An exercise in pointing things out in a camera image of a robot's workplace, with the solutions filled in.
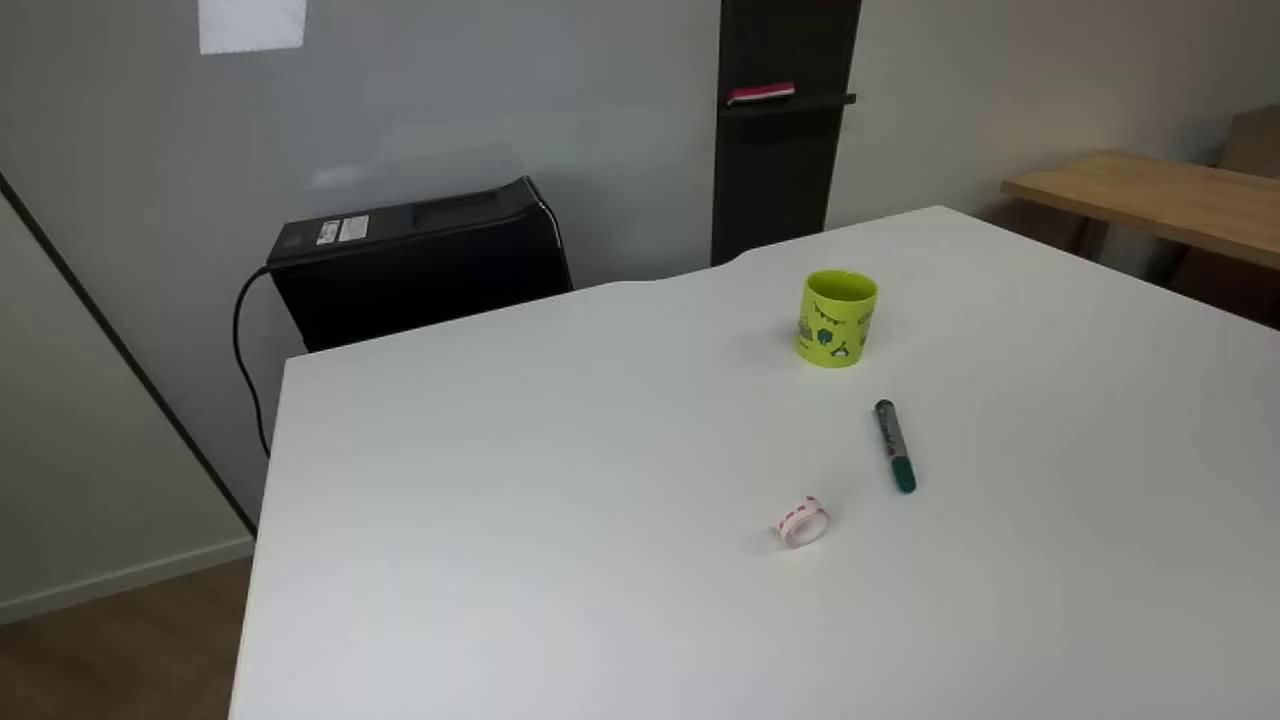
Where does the lime green printed mug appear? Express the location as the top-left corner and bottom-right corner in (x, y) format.
(792, 264), (882, 370)

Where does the black computer case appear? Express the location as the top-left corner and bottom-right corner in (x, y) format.
(264, 171), (575, 357)

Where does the black diagonal wall strip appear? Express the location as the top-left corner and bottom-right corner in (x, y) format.
(0, 171), (260, 530)

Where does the pink item on cabinet ledge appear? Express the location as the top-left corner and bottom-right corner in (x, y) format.
(722, 79), (800, 106)

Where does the green capped marker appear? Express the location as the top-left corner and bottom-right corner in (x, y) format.
(872, 396), (920, 496)

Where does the light wooden table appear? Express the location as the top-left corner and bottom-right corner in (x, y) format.
(1001, 149), (1280, 276)

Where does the tall black cabinet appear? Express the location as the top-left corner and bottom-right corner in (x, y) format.
(709, 0), (864, 267)

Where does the small pink-white eraser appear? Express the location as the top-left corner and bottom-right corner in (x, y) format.
(768, 492), (838, 550)

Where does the white paper sheet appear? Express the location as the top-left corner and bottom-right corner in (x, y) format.
(197, 0), (310, 58)

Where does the black power cable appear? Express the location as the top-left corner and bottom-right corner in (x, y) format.
(227, 261), (281, 455)

